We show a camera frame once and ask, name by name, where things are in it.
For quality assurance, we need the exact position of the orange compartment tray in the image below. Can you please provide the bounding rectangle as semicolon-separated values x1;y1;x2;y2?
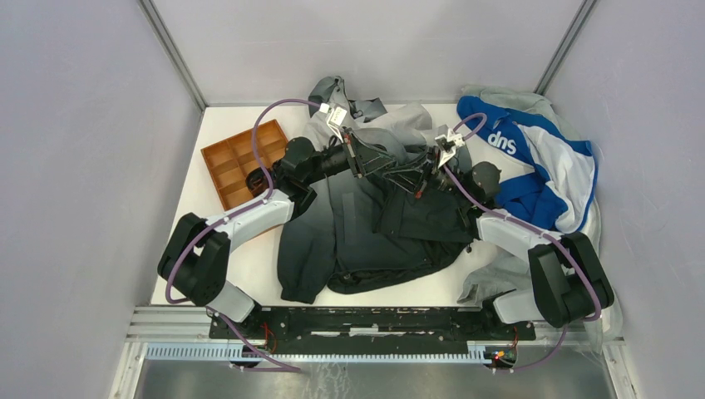
200;120;288;210

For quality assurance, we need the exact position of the grey hoodie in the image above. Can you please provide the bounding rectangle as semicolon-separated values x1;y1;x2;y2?
457;85;624;347

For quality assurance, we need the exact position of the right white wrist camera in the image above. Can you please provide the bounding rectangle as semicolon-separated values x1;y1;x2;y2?
435;130;466;169

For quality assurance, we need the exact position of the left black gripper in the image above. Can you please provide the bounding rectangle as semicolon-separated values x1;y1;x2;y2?
304;128;397;185

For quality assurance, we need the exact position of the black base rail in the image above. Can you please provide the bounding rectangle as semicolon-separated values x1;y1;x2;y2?
209;307;536;355

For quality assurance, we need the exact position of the grey black zip jacket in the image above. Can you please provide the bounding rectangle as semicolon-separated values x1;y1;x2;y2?
277;76;472;304

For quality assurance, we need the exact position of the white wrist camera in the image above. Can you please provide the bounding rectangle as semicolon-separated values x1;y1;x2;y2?
318;103;348;141
435;130;466;169

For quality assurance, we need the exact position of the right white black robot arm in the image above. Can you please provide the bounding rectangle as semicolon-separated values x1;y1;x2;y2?
376;147;615;339

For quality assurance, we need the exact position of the white slotted cable duct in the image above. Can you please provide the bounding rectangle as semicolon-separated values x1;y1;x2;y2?
145;342;491;365

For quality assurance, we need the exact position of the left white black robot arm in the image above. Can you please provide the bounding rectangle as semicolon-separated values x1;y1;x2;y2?
157;128;399;338

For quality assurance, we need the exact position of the blue white jacket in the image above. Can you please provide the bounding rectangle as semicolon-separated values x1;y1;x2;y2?
456;96;599;234

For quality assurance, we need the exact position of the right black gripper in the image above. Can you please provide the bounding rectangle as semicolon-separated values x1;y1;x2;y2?
382;145;473;203

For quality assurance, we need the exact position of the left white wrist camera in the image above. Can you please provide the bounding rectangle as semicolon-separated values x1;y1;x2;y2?
318;103;348;141

